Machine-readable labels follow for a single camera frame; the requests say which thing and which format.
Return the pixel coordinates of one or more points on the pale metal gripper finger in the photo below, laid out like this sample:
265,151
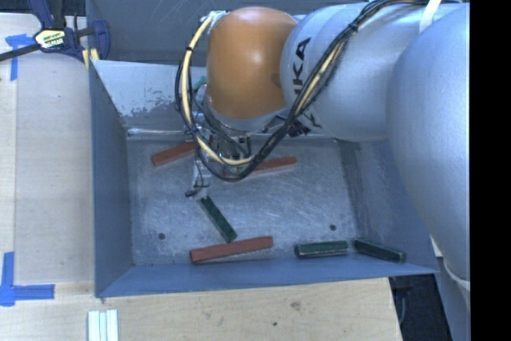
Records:
199,175

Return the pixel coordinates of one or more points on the red-brown flat block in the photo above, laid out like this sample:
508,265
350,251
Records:
231,249
171,155
279,163

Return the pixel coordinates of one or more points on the dark green flat block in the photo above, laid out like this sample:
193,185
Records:
379,250
219,221
321,248

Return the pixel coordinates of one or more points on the grey metal bin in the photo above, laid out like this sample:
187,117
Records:
279,207

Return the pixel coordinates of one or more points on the pale wood flat board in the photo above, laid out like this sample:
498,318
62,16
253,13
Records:
52,171

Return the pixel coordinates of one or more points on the black cylinder on white bracket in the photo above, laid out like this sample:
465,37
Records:
298,128

